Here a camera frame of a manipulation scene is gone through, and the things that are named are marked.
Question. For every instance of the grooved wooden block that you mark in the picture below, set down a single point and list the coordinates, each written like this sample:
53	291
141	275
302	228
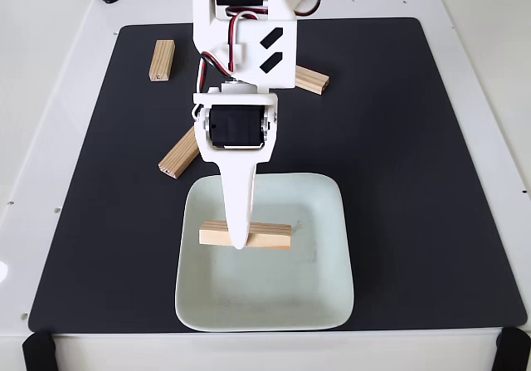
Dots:
313	80
176	159
269	236
162	60

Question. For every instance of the pale green square plate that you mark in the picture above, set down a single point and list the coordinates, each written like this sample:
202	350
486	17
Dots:
265	288

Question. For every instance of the black table mat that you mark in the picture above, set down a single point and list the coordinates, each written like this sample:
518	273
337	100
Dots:
415	221

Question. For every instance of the black corner bracket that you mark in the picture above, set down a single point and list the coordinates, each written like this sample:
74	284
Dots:
514	348
38	350

